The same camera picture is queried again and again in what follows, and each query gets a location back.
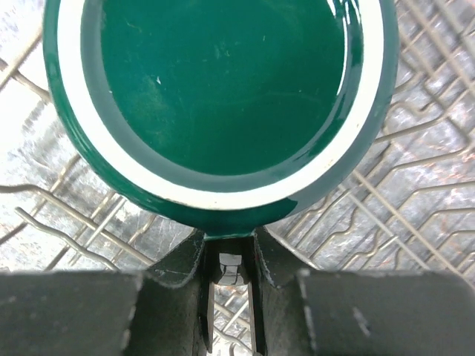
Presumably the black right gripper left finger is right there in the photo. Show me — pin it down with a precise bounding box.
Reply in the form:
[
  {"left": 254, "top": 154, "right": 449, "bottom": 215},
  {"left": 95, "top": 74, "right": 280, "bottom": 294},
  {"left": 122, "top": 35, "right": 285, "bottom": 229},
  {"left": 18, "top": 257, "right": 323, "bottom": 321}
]
[{"left": 1, "top": 232, "right": 212, "bottom": 355}]

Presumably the grey wire dish rack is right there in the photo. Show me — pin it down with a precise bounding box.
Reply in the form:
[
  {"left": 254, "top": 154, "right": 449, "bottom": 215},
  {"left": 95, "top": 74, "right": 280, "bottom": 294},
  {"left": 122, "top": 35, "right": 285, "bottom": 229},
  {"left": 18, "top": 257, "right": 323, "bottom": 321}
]
[{"left": 1, "top": 1, "right": 474, "bottom": 355}]

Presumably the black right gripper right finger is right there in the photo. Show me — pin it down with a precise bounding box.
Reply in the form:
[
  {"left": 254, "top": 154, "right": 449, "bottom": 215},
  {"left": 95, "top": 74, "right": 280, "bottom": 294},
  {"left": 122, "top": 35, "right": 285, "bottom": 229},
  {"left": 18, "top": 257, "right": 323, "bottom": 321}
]
[{"left": 248, "top": 228, "right": 474, "bottom": 355}]

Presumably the dark green mug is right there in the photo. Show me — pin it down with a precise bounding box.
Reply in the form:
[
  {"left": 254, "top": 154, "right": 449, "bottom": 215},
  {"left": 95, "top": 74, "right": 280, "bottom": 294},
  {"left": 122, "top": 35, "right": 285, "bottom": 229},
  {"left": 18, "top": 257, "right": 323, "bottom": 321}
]
[{"left": 42, "top": 1, "right": 399, "bottom": 240}]

